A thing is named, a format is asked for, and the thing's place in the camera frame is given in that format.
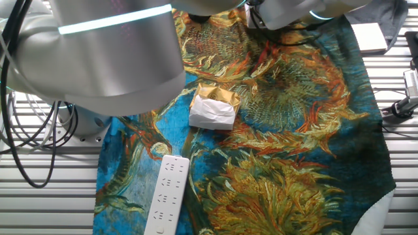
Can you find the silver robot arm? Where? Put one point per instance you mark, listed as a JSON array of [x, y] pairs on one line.
[[114, 65]]

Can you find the gold and white tissue pack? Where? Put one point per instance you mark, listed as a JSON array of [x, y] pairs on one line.
[[212, 112]]

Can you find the sunflower painting cloth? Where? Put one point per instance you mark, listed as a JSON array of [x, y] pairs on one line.
[[277, 156]]

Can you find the white power strip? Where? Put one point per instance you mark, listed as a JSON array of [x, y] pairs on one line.
[[168, 192]]

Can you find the black mesh pen holder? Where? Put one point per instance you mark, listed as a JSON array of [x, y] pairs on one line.
[[198, 18]]

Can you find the white flat pad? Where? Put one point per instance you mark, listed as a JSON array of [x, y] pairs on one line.
[[370, 37]]

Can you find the grey towel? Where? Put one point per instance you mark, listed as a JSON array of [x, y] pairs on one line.
[[388, 13]]

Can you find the silver camera on stand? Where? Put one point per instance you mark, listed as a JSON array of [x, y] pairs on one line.
[[411, 83]]

